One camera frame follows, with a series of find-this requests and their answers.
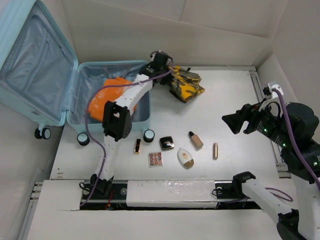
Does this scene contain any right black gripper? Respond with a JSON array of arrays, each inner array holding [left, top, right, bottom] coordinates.
[[221, 96, 294, 147]]

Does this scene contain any camouflage yellow green garment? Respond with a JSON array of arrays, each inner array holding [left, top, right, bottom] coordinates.
[[169, 65, 205, 103]]

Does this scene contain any beige foundation bottle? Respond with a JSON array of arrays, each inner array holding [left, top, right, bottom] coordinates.
[[188, 131, 204, 150]]

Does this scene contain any orange tie-dye garment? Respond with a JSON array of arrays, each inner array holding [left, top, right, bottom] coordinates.
[[88, 77, 131, 122]]

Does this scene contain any black square compact case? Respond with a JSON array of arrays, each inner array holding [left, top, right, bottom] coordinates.
[[159, 136, 175, 151]]

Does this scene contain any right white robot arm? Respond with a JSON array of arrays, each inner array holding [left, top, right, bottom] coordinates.
[[222, 102, 320, 240]]

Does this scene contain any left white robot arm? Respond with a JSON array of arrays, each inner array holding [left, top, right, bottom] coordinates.
[[89, 50, 174, 199]]

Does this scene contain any rose gold lipstick tube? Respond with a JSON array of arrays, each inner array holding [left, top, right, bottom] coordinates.
[[212, 142, 218, 160]]

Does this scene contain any white oval sunscreen bottle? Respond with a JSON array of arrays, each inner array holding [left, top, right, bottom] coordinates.
[[177, 148, 194, 169]]

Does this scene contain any eyeshadow palette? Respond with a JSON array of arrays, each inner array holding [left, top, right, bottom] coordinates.
[[148, 152, 163, 168]]

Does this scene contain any light blue open suitcase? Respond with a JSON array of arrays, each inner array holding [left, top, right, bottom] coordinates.
[[0, 0, 147, 146]]

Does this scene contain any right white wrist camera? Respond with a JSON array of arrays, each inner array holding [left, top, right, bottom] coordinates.
[[262, 81, 284, 100]]

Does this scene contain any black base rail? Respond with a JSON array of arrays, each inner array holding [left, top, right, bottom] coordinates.
[[79, 179, 259, 211]]

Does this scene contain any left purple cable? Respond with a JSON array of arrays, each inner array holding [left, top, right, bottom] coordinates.
[[79, 50, 175, 208]]

